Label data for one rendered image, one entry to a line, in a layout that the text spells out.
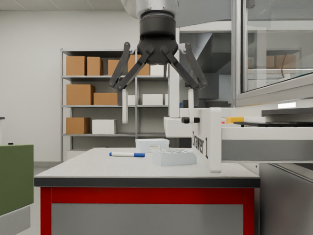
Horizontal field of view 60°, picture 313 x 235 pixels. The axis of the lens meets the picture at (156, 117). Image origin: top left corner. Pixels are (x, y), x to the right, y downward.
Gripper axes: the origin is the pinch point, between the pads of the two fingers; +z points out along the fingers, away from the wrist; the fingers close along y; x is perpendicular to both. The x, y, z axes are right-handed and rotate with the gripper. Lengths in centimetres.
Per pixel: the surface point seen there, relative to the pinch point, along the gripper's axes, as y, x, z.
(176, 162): 5.4, 28.5, 14.0
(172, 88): 6, 83, -15
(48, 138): -202, 427, 39
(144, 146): -6, 56, 12
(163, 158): 1.4, 26.8, 12.6
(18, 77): -256, 427, -71
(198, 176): 10.2, 13.4, 15.0
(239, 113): 27.9, 38.9, -1.3
